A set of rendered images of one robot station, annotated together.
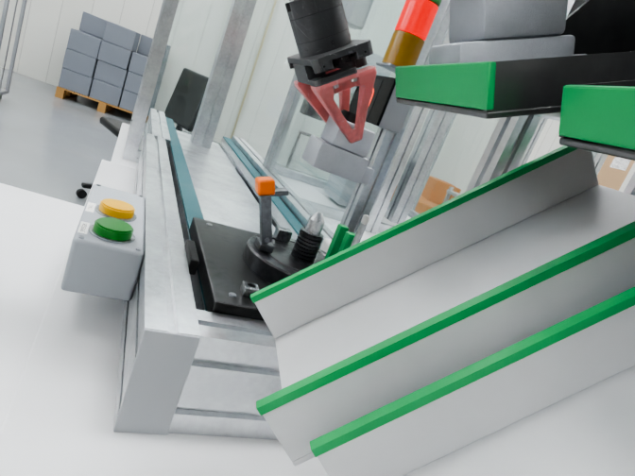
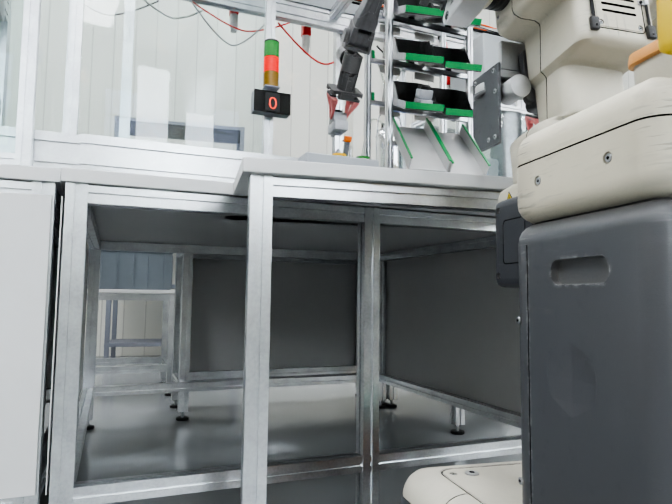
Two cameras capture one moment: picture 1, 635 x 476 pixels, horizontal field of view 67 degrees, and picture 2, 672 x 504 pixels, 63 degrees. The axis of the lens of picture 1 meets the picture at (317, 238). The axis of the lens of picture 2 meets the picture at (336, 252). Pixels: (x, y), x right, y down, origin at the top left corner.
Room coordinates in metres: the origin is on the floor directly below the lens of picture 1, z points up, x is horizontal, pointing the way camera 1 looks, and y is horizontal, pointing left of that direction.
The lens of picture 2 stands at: (0.47, 1.68, 0.59)
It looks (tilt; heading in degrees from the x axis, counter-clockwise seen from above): 5 degrees up; 273
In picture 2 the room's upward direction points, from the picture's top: 1 degrees clockwise
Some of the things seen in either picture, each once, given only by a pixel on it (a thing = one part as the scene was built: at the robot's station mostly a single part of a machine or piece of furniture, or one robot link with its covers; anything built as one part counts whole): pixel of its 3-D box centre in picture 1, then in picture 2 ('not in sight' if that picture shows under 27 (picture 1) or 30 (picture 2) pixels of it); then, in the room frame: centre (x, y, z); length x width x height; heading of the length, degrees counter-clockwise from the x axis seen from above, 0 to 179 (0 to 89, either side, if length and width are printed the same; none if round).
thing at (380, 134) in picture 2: not in sight; (389, 149); (0.36, -0.97, 1.32); 0.14 x 0.14 x 0.38
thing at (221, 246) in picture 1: (294, 279); not in sight; (0.56, 0.01, 0.96); 0.24 x 0.24 x 0.02; 25
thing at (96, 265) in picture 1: (110, 234); (338, 169); (0.55, 0.24, 0.93); 0.21 x 0.07 x 0.06; 25
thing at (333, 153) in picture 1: (349, 145); (336, 122); (0.57, 0.00, 1.14); 0.08 x 0.04 x 0.07; 115
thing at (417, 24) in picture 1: (416, 19); (271, 65); (0.78, -0.02, 1.33); 0.05 x 0.05 x 0.05
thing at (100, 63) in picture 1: (116, 70); not in sight; (7.04, 3.63, 0.60); 1.21 x 0.81 x 1.20; 108
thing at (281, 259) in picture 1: (299, 264); not in sight; (0.56, 0.01, 0.98); 0.14 x 0.14 x 0.02
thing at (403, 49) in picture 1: (403, 52); (270, 80); (0.78, -0.02, 1.28); 0.05 x 0.05 x 0.05
